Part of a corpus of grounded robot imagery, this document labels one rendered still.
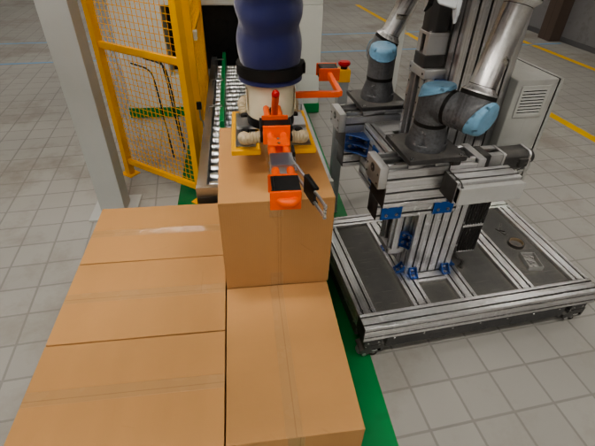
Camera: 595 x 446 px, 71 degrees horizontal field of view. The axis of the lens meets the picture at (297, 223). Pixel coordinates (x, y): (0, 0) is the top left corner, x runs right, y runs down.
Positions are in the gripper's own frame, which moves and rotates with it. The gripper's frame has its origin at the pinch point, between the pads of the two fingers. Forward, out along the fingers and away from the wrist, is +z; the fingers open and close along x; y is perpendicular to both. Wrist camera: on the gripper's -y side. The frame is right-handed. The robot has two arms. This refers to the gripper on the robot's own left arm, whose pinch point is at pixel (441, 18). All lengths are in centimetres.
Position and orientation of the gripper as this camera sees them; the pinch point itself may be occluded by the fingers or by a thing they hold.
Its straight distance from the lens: 119.0
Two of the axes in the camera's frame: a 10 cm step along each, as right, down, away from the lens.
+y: -9.8, 1.1, -1.8
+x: 2.1, 5.9, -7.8
